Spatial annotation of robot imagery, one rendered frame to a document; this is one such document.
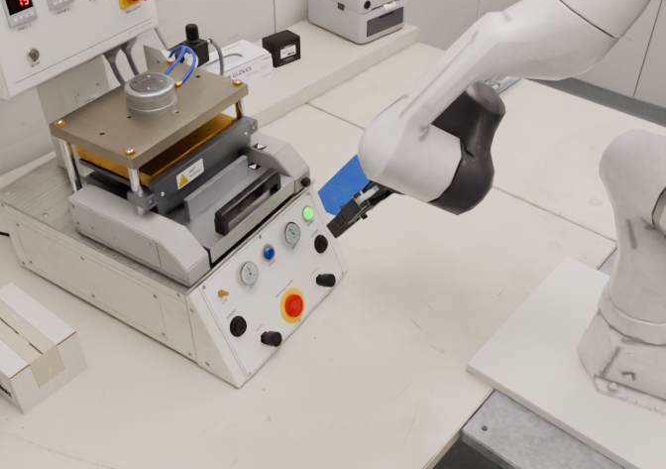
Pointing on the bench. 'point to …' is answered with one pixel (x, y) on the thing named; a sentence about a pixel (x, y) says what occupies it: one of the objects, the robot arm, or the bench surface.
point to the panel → (272, 284)
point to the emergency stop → (293, 305)
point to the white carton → (243, 62)
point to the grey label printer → (357, 2)
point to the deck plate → (55, 194)
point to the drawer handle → (246, 199)
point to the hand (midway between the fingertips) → (343, 221)
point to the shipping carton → (34, 350)
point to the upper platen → (159, 154)
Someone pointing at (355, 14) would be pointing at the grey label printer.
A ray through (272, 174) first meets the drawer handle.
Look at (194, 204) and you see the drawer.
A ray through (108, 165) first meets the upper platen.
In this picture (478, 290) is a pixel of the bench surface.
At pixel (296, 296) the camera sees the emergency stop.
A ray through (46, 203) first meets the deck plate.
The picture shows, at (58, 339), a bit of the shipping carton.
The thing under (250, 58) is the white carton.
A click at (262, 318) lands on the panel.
